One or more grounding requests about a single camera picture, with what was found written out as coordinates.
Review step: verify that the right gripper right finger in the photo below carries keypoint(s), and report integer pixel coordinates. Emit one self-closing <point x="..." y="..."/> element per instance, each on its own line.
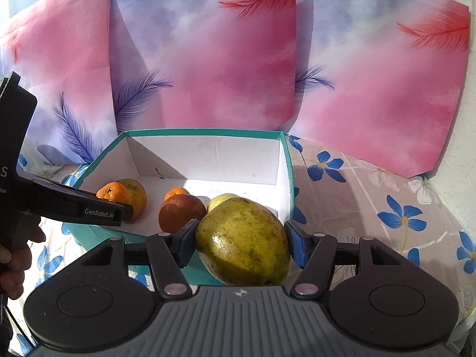
<point x="314" y="254"/>

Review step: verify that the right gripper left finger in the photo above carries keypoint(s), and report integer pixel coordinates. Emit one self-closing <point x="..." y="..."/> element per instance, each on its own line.
<point x="168" y="254"/>

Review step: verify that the red apple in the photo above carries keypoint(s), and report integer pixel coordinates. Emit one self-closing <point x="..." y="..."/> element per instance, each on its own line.
<point x="177" y="210"/>

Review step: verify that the large yellow-green pear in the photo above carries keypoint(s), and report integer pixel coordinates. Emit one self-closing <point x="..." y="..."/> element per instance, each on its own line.
<point x="240" y="242"/>

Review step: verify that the orange tangerine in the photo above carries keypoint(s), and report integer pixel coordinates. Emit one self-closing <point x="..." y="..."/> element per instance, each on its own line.
<point x="116" y="192"/>
<point x="175" y="191"/>

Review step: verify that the person's left hand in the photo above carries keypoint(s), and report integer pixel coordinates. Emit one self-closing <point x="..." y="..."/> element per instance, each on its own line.
<point x="16" y="260"/>

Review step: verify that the floral bed sheet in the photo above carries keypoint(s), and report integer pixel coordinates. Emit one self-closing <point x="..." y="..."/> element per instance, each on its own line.
<point x="344" y="197"/>

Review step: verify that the green-brown apple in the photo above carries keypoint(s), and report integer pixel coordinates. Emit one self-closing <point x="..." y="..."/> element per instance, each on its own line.
<point x="138" y="197"/>

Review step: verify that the small yellow pear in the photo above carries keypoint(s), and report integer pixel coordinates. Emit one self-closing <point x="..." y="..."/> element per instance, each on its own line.
<point x="214" y="202"/>

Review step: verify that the teal cardboard box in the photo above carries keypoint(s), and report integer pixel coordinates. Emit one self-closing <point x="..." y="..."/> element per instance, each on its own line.
<point x="206" y="162"/>

